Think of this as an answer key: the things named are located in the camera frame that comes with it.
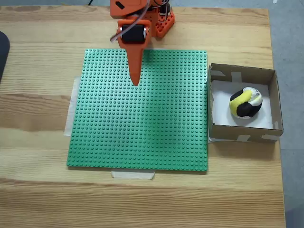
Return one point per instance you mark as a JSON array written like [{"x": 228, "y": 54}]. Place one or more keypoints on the yellow black white soft ball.
[{"x": 244, "y": 109}]

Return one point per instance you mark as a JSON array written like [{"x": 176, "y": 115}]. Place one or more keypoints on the brown cardboard box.
[{"x": 225, "y": 133}]

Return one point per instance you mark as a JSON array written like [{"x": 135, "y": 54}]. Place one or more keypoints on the green studded baseplate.
[{"x": 142, "y": 130}]

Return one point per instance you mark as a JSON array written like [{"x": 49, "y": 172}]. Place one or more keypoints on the wide masking tape strip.
[{"x": 71, "y": 114}]

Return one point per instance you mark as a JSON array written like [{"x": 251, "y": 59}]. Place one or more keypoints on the white paper sheet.
[{"x": 221, "y": 111}]

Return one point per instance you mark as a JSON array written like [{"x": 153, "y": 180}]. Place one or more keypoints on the short masking tape strip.
[{"x": 133, "y": 175}]

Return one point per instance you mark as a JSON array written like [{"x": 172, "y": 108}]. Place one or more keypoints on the black rounded flat object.
[{"x": 3, "y": 54}]

